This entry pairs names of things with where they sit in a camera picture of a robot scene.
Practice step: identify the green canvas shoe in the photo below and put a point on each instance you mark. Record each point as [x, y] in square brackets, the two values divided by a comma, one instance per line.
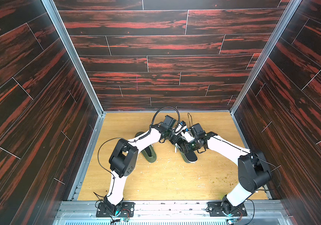
[148, 153]
[179, 148]

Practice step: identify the black insole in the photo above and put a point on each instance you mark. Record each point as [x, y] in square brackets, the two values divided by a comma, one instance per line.
[189, 156]

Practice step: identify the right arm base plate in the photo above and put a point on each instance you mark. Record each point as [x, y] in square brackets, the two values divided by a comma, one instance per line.
[225, 209]

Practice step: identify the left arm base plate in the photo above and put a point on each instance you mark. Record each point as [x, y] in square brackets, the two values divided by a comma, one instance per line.
[123, 209]

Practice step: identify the aluminium front rail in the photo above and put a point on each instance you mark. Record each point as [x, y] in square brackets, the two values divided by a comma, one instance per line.
[185, 212]

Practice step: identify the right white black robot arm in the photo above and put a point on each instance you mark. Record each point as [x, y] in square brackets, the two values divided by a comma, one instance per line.
[253, 170]

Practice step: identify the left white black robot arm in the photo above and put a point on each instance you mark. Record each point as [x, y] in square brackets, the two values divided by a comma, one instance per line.
[124, 157]

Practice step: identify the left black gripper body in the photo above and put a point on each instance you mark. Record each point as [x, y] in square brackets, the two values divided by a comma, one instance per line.
[170, 134]

